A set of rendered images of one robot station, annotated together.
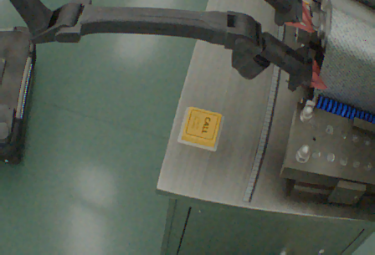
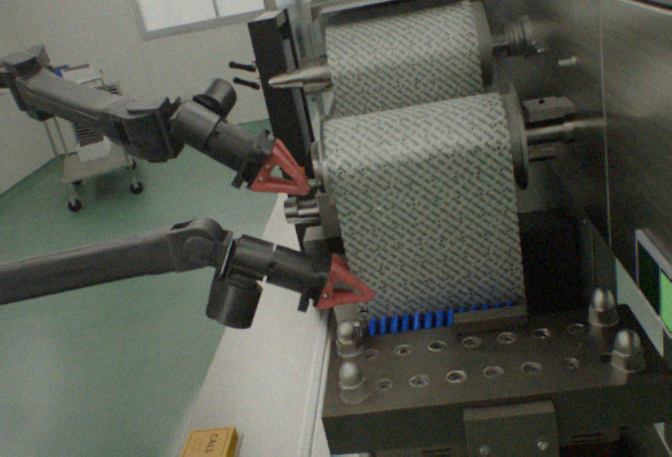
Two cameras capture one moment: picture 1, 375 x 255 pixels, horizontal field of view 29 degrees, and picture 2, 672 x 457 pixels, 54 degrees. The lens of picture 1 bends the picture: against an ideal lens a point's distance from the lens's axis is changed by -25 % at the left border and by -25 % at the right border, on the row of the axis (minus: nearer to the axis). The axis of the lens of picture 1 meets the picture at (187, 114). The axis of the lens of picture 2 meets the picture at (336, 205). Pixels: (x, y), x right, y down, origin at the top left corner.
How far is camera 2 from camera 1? 1.23 m
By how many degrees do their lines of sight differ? 43
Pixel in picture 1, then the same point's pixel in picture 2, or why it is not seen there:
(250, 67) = (230, 301)
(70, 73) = not seen: outside the picture
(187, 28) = (116, 254)
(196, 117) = (198, 438)
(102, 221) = not seen: outside the picture
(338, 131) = (425, 346)
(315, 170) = (392, 405)
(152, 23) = (65, 262)
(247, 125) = (278, 433)
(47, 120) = not seen: outside the picture
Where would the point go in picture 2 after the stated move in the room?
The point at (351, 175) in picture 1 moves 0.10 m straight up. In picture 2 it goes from (492, 390) to (482, 317)
